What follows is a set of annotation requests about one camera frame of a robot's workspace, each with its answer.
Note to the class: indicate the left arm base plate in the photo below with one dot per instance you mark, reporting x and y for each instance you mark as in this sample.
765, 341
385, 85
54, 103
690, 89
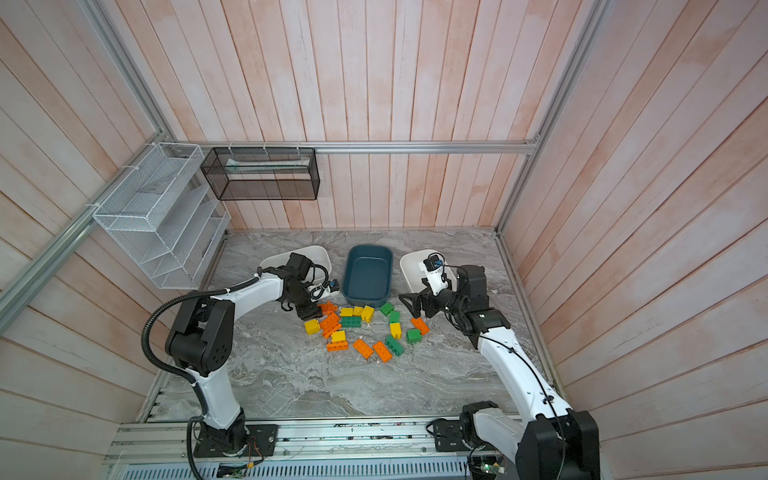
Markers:
257, 440

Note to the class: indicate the white wire shelf rack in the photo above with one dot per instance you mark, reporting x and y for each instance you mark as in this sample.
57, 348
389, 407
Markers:
168, 227

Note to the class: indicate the green long lego brick lower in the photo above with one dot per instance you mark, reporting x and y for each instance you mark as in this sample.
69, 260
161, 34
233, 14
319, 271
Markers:
394, 346

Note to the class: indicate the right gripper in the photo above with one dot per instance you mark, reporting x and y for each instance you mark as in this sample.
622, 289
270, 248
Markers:
418, 300

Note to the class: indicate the orange lego brick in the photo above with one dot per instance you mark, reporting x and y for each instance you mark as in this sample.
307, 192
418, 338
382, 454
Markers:
363, 349
330, 325
382, 352
420, 325
337, 346

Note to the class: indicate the dark teal bin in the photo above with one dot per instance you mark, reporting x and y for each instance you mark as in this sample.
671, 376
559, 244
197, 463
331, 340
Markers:
367, 276

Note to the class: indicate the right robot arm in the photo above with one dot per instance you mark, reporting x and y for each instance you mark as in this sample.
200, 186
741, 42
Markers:
551, 440

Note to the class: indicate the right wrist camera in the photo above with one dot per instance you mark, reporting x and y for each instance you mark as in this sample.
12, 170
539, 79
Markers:
434, 269

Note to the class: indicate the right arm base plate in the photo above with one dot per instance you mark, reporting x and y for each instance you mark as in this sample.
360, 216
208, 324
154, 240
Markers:
452, 435

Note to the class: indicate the white bin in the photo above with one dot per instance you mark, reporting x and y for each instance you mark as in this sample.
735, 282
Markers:
414, 277
315, 253

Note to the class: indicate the left white bin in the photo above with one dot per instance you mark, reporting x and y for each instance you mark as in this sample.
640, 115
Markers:
315, 253

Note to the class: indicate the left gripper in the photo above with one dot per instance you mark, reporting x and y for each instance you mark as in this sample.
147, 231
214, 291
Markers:
309, 312

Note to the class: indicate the aluminium front rail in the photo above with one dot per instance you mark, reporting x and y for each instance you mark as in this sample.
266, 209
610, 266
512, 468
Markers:
388, 447

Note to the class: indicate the yellow lego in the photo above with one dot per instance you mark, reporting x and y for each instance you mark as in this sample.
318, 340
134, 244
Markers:
338, 336

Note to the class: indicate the black mesh basket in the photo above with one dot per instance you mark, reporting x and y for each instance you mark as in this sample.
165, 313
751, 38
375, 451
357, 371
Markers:
262, 173

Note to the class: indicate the right white bin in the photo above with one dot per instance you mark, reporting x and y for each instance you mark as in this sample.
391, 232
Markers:
414, 277

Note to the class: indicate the long orange lego plate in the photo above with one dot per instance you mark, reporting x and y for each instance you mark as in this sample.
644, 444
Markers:
328, 308

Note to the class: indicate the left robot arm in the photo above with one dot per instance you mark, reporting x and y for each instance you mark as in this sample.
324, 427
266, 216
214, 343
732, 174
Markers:
201, 338

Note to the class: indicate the green lego brick right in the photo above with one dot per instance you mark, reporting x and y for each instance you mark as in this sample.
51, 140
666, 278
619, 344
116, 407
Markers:
413, 336

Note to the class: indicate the dark green flat lego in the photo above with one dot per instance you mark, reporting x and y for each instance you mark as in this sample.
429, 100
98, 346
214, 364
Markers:
351, 322

